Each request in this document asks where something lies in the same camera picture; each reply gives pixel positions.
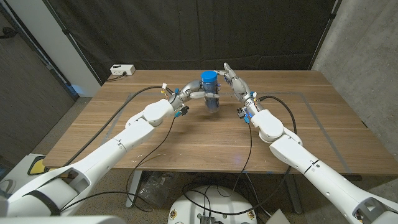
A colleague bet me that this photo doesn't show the clear bottle with black label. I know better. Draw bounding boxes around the clear bottle with black label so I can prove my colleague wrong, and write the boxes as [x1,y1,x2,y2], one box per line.
[201,81,220,114]

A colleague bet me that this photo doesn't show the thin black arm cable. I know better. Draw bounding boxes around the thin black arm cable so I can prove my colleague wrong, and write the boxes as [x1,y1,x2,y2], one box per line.
[214,123,253,198]
[58,116,177,214]

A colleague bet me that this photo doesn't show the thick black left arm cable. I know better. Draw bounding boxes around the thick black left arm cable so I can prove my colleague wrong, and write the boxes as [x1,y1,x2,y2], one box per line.
[62,85,174,167]

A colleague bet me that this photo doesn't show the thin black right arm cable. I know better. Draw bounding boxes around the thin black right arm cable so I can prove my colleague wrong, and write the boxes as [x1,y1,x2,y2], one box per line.
[214,123,253,198]

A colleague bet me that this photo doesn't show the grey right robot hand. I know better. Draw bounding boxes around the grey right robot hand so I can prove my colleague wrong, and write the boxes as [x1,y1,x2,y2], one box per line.
[216,62,256,105]

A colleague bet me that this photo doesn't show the black power strip cable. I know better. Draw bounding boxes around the black power strip cable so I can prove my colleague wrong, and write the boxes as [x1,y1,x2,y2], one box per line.
[106,72,127,82]

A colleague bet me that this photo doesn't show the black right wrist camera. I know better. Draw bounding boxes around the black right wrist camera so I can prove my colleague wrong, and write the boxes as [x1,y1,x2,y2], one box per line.
[236,107,253,124]

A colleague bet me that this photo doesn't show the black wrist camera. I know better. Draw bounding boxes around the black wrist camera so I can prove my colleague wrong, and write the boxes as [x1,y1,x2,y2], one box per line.
[236,107,253,124]
[174,105,190,118]

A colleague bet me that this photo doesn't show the clear plastic bag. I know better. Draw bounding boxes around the clear plastic bag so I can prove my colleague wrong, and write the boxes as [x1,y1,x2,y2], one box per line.
[138,170,180,208]

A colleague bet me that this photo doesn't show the white mat with yellow print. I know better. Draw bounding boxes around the white mat with yellow print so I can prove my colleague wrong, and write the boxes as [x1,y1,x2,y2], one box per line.
[0,152,68,197]

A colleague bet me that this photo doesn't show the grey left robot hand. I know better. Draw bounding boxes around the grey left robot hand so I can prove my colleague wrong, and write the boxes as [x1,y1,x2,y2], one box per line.
[169,79,220,110]

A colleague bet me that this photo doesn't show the white flat panel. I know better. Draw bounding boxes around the white flat panel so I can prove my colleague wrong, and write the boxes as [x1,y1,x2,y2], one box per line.
[265,210,292,224]

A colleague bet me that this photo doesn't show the grey tape outline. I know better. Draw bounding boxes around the grey tape outline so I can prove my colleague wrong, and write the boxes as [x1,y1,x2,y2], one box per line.
[90,91,352,174]

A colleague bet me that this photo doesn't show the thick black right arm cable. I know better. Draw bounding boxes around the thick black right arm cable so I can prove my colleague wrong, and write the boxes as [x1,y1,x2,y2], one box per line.
[182,95,298,217]

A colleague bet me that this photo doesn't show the black wall handle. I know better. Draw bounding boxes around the black wall handle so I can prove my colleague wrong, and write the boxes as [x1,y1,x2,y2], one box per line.
[0,26,18,40]

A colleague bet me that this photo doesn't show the white power strip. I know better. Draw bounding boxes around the white power strip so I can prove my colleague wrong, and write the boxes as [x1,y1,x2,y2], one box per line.
[109,64,136,77]

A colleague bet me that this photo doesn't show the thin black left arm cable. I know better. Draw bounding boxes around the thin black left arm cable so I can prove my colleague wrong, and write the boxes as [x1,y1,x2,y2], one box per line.
[58,116,177,214]

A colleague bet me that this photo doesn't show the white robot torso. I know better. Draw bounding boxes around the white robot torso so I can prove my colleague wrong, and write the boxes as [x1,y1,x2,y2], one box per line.
[0,215,127,224]

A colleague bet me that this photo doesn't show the black backdrop stand pole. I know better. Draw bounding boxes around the black backdrop stand pole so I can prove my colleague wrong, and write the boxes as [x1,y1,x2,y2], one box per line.
[307,0,343,72]
[42,0,104,85]

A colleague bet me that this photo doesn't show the blue bottle cap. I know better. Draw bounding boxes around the blue bottle cap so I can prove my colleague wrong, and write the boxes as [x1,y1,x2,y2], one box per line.
[200,70,218,84]

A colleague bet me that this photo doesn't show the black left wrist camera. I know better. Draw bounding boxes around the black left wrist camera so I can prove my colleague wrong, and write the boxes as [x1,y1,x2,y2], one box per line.
[174,105,190,118]

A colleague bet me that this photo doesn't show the grey table leg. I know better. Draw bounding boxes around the grey table leg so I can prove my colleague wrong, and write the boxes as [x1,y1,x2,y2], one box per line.
[125,170,144,208]
[284,174,304,215]

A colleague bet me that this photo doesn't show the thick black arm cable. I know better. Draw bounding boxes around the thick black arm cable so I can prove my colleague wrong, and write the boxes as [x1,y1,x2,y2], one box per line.
[62,85,174,167]
[182,95,298,217]

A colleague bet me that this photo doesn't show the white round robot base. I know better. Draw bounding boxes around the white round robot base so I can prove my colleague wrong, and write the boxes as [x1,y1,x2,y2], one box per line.
[167,185,258,224]

